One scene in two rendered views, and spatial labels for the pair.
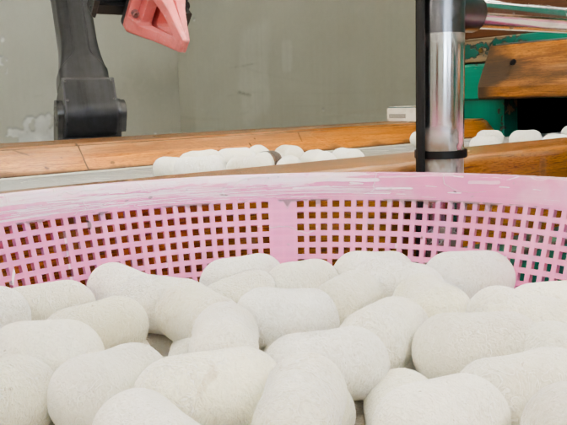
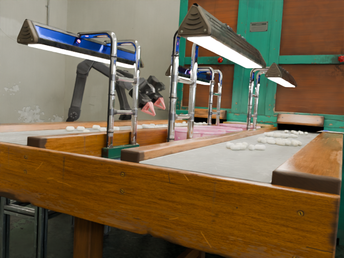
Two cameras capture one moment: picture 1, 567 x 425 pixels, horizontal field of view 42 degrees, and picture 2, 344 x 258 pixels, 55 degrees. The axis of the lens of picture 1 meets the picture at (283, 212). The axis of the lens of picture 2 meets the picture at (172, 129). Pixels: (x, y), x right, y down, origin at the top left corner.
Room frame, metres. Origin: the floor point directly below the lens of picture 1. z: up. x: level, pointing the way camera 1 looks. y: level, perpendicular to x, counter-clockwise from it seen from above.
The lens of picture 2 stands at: (-1.35, 1.02, 0.88)
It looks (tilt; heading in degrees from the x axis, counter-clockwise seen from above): 4 degrees down; 334
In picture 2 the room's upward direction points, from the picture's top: 3 degrees clockwise
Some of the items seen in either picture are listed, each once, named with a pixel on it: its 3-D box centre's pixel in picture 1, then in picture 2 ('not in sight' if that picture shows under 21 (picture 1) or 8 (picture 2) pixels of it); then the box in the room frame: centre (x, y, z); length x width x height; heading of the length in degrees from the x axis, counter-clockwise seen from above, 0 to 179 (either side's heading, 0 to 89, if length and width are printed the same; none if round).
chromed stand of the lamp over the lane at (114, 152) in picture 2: not in sight; (106, 95); (-0.10, 0.69, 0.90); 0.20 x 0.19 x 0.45; 127
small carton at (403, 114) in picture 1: (412, 113); not in sight; (0.98, -0.17, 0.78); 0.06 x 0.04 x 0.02; 37
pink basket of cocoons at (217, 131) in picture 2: not in sight; (196, 139); (0.00, 0.22, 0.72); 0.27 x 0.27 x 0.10
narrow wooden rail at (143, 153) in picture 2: not in sight; (237, 144); (-0.07, 0.04, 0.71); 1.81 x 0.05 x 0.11; 127
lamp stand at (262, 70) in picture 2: not in sight; (266, 106); (0.16, -0.33, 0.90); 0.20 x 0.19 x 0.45; 127
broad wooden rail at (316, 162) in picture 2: not in sight; (325, 162); (-0.38, -0.20, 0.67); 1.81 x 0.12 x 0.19; 127
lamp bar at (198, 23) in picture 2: not in sight; (233, 44); (-0.48, 0.39, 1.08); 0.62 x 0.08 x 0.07; 127
